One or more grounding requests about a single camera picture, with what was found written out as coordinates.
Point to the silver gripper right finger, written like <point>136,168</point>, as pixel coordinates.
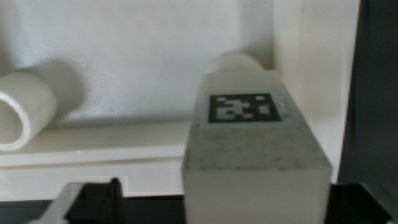
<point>355,206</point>

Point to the white leg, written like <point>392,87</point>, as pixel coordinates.
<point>257,171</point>

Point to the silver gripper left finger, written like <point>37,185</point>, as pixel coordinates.
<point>90,204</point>

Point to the white square table top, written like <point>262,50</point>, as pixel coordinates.
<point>122,52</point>

